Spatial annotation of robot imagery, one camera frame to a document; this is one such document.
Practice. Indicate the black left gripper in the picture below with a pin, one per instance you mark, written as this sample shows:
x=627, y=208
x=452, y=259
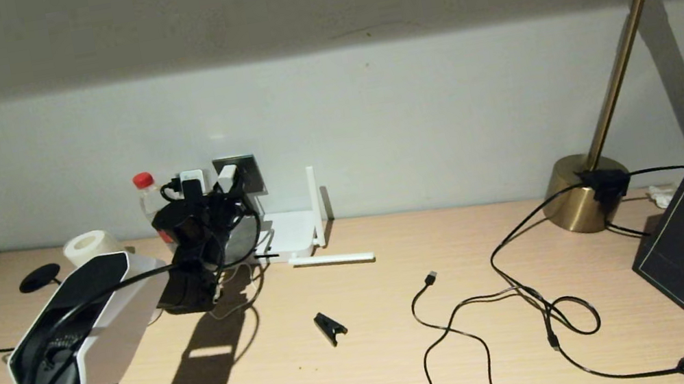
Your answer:
x=220, y=214

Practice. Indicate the white power adapter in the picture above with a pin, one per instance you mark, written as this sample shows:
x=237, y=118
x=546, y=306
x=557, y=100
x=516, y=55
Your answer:
x=228, y=177

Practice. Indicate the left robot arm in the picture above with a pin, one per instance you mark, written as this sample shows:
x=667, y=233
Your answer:
x=119, y=313

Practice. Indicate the white router with antennas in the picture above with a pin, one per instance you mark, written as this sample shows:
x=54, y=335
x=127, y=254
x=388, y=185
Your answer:
x=290, y=232

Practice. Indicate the clear water bottle red cap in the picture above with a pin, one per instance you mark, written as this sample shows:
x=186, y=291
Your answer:
x=143, y=180

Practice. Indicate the white toilet paper roll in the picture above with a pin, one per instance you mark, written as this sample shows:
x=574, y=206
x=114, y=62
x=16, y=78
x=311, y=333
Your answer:
x=88, y=247

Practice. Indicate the small black clip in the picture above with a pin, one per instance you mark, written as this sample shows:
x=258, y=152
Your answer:
x=330, y=327

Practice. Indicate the black round desk grommet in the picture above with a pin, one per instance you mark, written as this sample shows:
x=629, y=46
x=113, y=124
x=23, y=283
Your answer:
x=39, y=278

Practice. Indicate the grey wall power socket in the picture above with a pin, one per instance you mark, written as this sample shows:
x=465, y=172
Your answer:
x=250, y=172

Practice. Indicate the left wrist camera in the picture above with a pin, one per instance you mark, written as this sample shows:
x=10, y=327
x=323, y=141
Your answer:
x=192, y=175

